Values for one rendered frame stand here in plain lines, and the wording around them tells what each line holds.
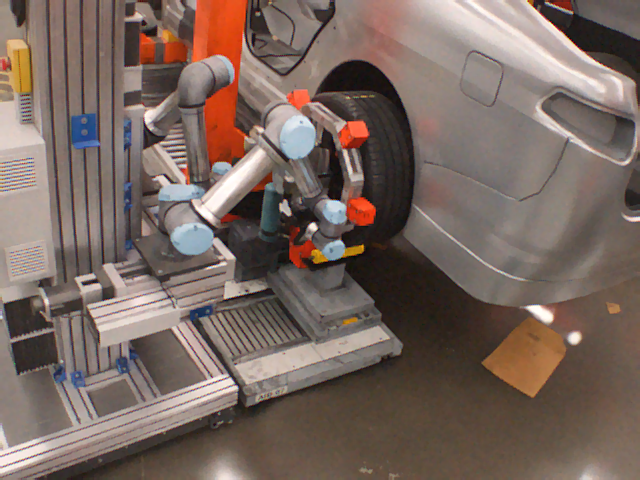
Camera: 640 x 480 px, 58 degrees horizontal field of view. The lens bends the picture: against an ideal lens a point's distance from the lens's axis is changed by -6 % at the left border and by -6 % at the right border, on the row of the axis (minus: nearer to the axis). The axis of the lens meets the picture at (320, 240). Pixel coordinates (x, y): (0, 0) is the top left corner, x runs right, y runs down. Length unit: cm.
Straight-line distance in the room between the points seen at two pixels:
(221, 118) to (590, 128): 154
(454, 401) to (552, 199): 126
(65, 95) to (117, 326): 69
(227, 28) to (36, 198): 115
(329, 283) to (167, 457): 110
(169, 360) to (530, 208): 149
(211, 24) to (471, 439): 206
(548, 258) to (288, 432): 125
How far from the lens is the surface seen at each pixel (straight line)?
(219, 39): 264
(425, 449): 268
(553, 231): 203
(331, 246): 206
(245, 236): 291
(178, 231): 180
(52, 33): 177
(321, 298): 289
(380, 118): 244
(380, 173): 234
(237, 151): 291
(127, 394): 242
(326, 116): 243
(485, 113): 207
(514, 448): 285
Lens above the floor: 201
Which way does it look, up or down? 33 degrees down
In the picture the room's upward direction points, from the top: 11 degrees clockwise
